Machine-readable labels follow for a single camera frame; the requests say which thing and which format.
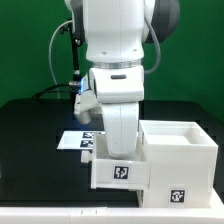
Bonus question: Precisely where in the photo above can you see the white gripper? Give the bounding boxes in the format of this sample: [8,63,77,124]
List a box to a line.
[101,102,139,158]

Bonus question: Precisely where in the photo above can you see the small white drawer box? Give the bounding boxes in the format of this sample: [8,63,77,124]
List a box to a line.
[81,134,150,190]

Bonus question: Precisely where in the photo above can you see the large white drawer housing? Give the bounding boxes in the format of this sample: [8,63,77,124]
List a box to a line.
[138,120,218,208]

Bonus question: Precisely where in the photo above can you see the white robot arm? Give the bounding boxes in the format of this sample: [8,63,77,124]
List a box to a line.
[64,0,180,158]

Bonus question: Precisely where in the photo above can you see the white marker tag plate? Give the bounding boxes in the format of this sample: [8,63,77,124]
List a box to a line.
[57,131,102,150]

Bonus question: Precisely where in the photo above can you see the white L-shaped table fence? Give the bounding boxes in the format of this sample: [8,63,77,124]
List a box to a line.
[0,189,224,224]

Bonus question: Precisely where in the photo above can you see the black cables at base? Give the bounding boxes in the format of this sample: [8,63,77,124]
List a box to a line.
[31,82,82,101]

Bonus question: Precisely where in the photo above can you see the black camera stand pole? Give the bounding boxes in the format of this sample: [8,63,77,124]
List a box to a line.
[69,26,82,83]

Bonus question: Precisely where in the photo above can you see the grey cable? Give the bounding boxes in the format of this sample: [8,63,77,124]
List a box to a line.
[48,19,73,87]

